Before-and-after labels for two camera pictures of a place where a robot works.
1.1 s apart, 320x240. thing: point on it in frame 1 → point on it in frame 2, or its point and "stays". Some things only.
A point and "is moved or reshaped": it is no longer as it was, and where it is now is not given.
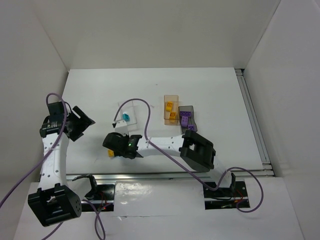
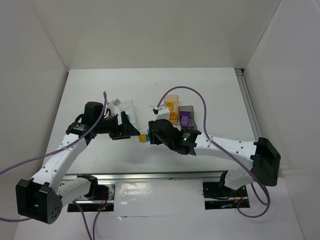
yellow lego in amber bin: (172, 115) stays
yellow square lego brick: (111, 153) is moved or reshaped
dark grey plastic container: (191, 119) stays
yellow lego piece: (169, 106) stays
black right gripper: (116, 152) → (152, 132)
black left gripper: (81, 121) → (120, 126)
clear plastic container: (127, 112) stays
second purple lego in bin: (184, 121) stays
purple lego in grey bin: (185, 113) stays
